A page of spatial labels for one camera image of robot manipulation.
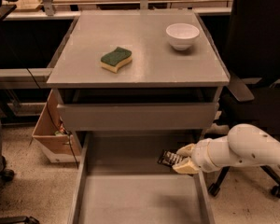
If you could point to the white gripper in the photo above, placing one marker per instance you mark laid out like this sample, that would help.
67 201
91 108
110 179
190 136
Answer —
202 156

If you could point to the black rxbar chocolate bar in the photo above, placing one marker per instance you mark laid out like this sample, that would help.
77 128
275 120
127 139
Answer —
169 158

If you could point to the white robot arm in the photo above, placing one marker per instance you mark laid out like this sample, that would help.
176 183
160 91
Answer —
244 145

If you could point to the grey top drawer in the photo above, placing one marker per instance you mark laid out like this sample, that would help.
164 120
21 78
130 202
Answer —
155 109

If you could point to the open grey middle drawer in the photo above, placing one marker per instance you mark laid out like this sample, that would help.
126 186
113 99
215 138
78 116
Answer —
119 181

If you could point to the grey drawer cabinet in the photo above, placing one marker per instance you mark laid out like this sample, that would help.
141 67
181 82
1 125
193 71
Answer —
155 64

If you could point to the white ceramic bowl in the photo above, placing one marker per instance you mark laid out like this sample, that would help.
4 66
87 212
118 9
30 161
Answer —
181 36

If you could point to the green yellow sponge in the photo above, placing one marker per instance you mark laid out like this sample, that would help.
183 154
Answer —
116 59

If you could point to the cardboard box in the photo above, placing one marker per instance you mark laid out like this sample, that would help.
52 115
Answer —
50 134

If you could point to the black office chair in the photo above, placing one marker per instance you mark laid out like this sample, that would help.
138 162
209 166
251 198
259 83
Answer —
250 49

